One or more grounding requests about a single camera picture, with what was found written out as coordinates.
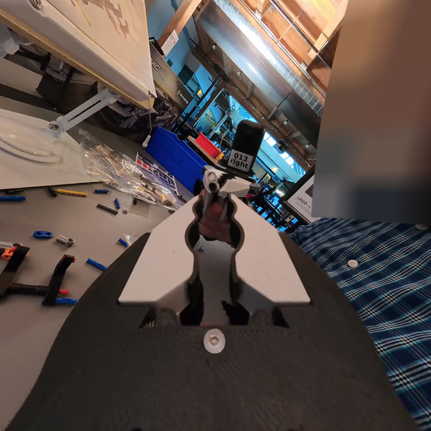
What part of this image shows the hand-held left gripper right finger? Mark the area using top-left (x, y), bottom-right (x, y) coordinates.
top-left (222, 195), bottom-right (311, 326)

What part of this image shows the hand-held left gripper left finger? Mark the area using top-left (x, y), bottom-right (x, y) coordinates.
top-left (118, 195), bottom-right (205, 326)

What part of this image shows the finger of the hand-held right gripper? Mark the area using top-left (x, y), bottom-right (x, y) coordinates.
top-left (203, 166), bottom-right (225, 196)
top-left (220, 177), bottom-right (260, 200)

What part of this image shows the grey lego axle connector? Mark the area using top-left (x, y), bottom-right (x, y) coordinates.
top-left (204, 180), bottom-right (219, 214)

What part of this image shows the small clear bag of parts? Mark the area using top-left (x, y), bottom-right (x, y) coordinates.
top-left (123, 232), bottom-right (150, 246)

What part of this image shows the large clear bag of parts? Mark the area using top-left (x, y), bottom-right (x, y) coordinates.
top-left (78, 127), bottom-right (180, 211)

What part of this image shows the black lego frame assembly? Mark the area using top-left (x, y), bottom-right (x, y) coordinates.
top-left (0, 241), bottom-right (79, 308)

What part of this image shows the person's right hand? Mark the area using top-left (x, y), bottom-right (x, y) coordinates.
top-left (198, 201), bottom-right (237, 244)

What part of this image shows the red storage bin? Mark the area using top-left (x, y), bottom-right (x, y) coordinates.
top-left (195, 131), bottom-right (225, 159)

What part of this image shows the blue plastic bin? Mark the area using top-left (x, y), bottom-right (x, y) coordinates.
top-left (145, 125), bottom-right (217, 195)

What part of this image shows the sticker sheet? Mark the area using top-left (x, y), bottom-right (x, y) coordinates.
top-left (134, 152), bottom-right (183, 203)

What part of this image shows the person's blue plaid shirt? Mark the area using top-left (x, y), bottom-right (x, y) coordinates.
top-left (289, 216), bottom-right (431, 431)

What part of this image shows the instruction booklet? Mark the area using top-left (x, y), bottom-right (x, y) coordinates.
top-left (20, 0), bottom-right (158, 101)

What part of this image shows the metal cord with white tip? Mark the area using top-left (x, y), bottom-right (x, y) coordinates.
top-left (141, 89), bottom-right (152, 147)

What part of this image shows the metal ventilation duct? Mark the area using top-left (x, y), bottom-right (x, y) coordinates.
top-left (197, 0), bottom-right (329, 119)

